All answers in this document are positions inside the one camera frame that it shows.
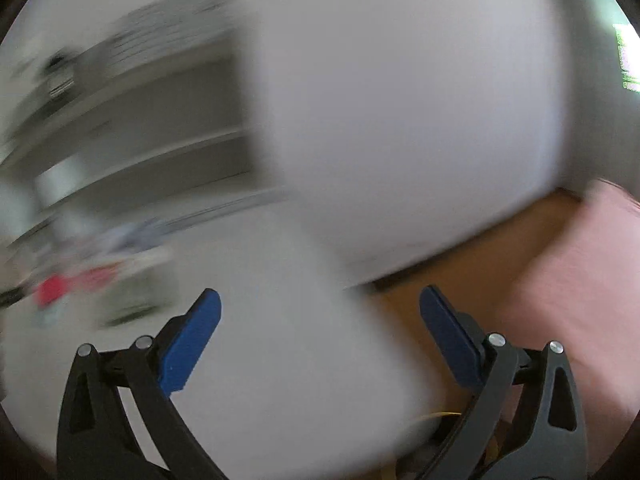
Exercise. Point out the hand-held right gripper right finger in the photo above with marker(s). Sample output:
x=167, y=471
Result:
x=450, y=335

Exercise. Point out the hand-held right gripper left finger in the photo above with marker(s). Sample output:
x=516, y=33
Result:
x=192, y=340

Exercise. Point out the black bin with yellow rim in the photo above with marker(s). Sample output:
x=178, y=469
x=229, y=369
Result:
x=446, y=423

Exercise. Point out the white desk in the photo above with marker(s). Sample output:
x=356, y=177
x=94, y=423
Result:
x=280, y=360

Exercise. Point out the pink bed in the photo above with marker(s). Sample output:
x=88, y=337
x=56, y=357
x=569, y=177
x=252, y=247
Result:
x=590, y=310

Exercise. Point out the red packet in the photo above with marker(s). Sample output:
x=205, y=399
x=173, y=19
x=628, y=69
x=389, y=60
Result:
x=51, y=291

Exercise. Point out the window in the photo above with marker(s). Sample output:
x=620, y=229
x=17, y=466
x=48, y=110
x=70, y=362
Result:
x=629, y=57

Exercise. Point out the grey wall shelf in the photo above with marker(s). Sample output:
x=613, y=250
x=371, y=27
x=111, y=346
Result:
x=150, y=110

